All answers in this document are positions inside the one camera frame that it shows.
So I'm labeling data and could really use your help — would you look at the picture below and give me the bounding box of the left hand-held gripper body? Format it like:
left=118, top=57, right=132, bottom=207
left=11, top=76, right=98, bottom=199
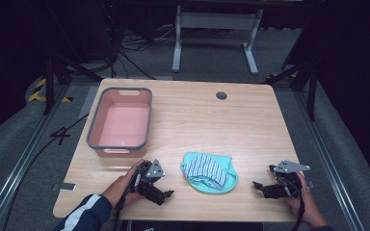
left=131, top=158, right=167, bottom=202

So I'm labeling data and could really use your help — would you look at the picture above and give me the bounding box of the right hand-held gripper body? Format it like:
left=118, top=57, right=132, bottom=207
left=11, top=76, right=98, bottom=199
left=268, top=159, right=311, bottom=198

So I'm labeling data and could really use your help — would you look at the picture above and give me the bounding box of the teal striped cloth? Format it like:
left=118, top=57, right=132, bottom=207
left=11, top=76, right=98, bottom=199
left=179, top=151, right=240, bottom=195

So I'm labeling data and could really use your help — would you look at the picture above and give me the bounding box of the pink basket with grey rim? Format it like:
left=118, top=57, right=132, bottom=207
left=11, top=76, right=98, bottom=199
left=86, top=87, right=153, bottom=159

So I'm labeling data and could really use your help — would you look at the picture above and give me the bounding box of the person's right hand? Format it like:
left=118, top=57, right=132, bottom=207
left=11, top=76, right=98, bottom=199
left=284, top=172, right=330, bottom=229

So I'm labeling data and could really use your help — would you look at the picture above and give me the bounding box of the person's left hand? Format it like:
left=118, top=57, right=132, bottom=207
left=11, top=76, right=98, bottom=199
left=101, top=159, right=146, bottom=210

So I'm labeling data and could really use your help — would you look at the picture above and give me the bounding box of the person's dark clothing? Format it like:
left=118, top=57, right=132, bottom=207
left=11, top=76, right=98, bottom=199
left=120, top=219, right=265, bottom=231

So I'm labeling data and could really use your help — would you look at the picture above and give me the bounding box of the black metal stand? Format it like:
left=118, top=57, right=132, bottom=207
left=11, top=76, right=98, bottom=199
left=262, top=61, right=320, bottom=122
left=41, top=52, right=104, bottom=116

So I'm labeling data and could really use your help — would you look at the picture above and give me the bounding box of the grey tape strip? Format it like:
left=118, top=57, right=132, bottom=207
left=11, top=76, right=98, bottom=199
left=51, top=181, right=77, bottom=193

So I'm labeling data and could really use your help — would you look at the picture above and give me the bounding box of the black tape cross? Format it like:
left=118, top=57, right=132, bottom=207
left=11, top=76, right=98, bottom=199
left=50, top=126, right=71, bottom=146

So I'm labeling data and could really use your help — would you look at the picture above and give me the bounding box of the yellow black hazard tape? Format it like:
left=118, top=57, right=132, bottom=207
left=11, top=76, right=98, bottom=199
left=28, top=77, right=74, bottom=104

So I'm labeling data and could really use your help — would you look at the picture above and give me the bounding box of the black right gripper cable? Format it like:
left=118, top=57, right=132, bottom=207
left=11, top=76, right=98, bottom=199
left=277, top=177, right=306, bottom=231

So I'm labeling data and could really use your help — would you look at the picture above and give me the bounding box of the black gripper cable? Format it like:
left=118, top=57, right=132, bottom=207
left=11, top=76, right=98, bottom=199
left=277, top=177, right=306, bottom=231
left=113, top=171, right=143, bottom=231

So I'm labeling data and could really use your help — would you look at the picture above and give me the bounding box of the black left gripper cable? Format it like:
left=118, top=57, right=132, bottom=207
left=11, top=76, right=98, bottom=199
left=113, top=171, right=143, bottom=231

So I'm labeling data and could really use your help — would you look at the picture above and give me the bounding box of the aluminium floor rail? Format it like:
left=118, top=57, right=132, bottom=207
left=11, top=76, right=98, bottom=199
left=0, top=84, right=69, bottom=231
left=294, top=91, right=365, bottom=231

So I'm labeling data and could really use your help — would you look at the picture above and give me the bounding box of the black floor cable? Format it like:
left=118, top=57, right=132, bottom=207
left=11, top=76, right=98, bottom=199
left=1, top=112, right=91, bottom=231

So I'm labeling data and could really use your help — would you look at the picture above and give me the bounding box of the bundle of black cables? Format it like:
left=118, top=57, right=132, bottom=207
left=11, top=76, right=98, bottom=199
left=104, top=3, right=177, bottom=81

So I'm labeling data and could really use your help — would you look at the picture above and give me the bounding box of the grey metal table frame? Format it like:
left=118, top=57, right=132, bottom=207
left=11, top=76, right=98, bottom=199
left=172, top=4, right=265, bottom=76

